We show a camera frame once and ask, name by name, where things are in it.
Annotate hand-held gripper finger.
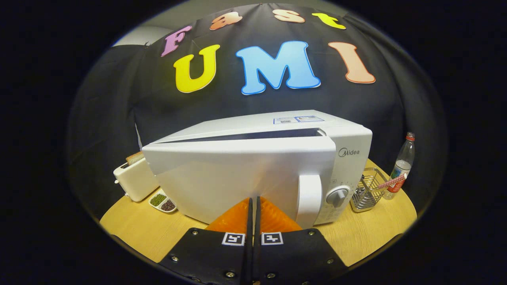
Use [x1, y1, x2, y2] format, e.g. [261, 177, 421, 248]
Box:
[158, 197, 254, 285]
[253, 196, 349, 285]

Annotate white toaster oven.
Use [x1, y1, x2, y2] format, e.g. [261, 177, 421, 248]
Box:
[142, 110, 373, 230]

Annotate white bread toaster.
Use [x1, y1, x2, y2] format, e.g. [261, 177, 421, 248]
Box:
[113, 158, 160, 203]

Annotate white divided bean dish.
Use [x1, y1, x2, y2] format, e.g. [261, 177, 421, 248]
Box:
[149, 189, 178, 213]

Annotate red white striped straw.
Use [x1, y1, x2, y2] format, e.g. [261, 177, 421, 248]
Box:
[377, 173, 407, 190]

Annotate clear bottle with red label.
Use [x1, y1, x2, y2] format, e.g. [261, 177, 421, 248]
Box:
[383, 132, 416, 200]

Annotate metal wire basket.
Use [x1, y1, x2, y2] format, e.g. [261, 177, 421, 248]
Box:
[350, 167, 389, 213]

